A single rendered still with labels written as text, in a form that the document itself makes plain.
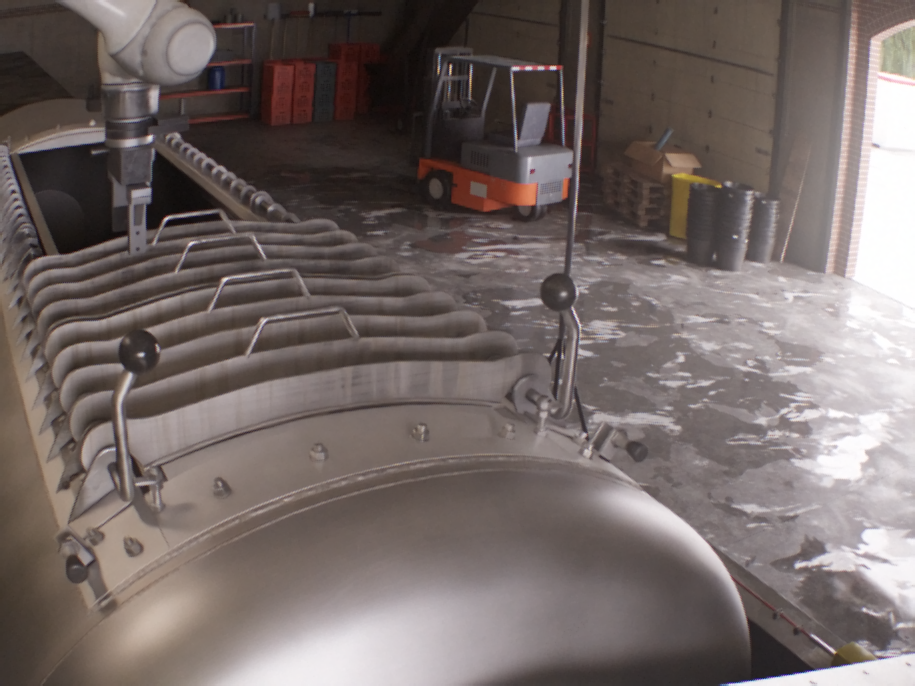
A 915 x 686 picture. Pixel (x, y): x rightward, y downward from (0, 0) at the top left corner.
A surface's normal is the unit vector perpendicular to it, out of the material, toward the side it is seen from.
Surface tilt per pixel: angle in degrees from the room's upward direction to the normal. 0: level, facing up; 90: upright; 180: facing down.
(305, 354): 90
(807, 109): 90
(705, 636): 72
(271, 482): 11
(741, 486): 0
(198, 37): 98
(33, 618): 42
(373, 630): 60
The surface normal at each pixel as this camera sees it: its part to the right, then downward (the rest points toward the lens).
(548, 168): 0.70, 0.31
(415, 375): 0.47, 0.36
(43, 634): -0.55, -0.58
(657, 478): 0.05, -0.92
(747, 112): -0.88, 0.14
